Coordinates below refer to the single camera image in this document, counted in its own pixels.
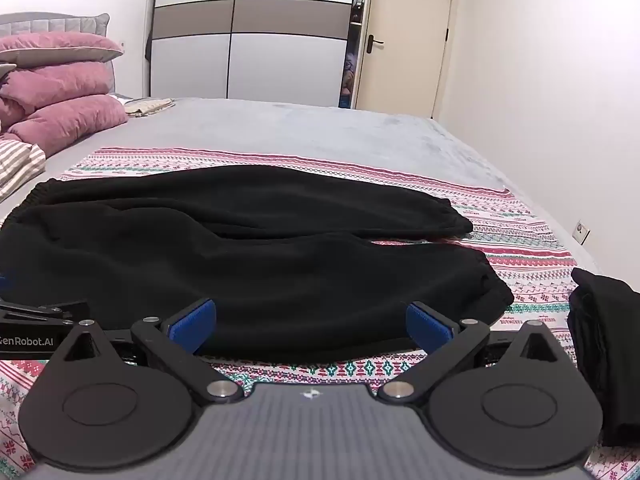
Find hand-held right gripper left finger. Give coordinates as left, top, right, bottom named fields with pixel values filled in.
left=47, top=299, right=245, bottom=408

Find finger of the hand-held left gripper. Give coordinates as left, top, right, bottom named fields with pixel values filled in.
left=0, top=299, right=90, bottom=328

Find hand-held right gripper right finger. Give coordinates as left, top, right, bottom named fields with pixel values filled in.
left=377, top=301, right=573, bottom=403

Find black pants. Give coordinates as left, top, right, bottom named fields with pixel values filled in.
left=0, top=166, right=516, bottom=365

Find red green patterned blanket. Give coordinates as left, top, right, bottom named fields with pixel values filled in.
left=0, top=147, right=640, bottom=480

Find beige striped duvet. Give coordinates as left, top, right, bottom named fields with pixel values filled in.
left=0, top=135, right=47, bottom=203

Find folded black cloth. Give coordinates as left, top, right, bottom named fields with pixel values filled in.
left=567, top=267, right=640, bottom=449

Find grey bed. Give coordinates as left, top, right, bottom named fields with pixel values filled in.
left=0, top=92, right=601, bottom=276

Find beige cloth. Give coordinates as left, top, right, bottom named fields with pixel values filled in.
left=122, top=97, right=177, bottom=119

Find pink pillow with grey edge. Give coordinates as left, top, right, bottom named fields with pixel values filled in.
left=0, top=31, right=125, bottom=68

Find cream door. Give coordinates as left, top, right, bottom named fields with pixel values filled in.
left=355, top=0, right=457, bottom=121

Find white and brown wardrobe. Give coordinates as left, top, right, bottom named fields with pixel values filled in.
left=145, top=0, right=372, bottom=109

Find grey padded headboard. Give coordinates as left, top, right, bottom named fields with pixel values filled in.
left=0, top=12, right=118, bottom=96

